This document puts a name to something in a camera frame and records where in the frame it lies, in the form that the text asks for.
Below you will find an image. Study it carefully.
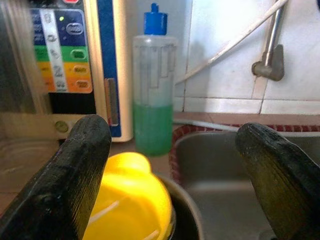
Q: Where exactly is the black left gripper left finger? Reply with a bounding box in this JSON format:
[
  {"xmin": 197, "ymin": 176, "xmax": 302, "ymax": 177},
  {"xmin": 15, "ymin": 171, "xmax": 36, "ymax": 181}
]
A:
[{"xmin": 0, "ymin": 114, "xmax": 113, "ymax": 240}]

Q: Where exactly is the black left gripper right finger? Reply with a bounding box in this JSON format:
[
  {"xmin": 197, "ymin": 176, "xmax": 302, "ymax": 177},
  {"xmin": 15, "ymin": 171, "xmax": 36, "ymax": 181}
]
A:
[{"xmin": 235, "ymin": 122, "xmax": 320, "ymax": 240}]

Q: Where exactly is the yellow plastic bowl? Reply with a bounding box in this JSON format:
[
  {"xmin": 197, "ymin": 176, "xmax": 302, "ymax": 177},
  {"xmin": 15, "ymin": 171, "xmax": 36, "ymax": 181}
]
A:
[{"xmin": 82, "ymin": 151, "xmax": 174, "ymax": 240}]

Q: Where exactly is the steel bowl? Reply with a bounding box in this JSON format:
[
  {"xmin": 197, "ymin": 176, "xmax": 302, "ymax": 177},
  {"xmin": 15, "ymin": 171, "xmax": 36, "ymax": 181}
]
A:
[{"xmin": 149, "ymin": 172, "xmax": 205, "ymax": 240}]

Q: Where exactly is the stainless steel sink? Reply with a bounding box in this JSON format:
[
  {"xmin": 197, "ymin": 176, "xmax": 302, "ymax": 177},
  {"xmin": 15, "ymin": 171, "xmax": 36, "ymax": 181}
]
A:
[{"xmin": 168, "ymin": 124, "xmax": 320, "ymax": 240}]

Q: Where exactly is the white counter pipe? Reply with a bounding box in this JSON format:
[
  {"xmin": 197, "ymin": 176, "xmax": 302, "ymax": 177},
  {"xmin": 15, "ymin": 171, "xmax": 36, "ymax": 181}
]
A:
[{"xmin": 173, "ymin": 118, "xmax": 241, "ymax": 132}]

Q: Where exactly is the blue capped dish soap bottle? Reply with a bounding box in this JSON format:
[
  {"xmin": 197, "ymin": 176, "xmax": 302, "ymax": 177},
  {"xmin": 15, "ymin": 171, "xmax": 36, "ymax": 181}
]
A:
[{"xmin": 131, "ymin": 2, "xmax": 179, "ymax": 158}]

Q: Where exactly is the white blue water ioniser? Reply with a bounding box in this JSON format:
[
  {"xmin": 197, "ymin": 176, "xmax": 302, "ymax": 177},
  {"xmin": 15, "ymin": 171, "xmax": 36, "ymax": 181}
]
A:
[{"xmin": 27, "ymin": 0, "xmax": 135, "ymax": 143}]

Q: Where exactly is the steel wall faucet pipe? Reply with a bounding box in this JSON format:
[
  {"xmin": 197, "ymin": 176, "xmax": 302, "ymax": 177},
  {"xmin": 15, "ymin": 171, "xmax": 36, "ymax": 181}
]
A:
[{"xmin": 251, "ymin": 4, "xmax": 286, "ymax": 82}]

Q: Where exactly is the white flexible hose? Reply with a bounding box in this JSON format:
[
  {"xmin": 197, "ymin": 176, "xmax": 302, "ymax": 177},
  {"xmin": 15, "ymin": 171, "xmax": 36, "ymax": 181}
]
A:
[{"xmin": 174, "ymin": 0, "xmax": 288, "ymax": 86}]

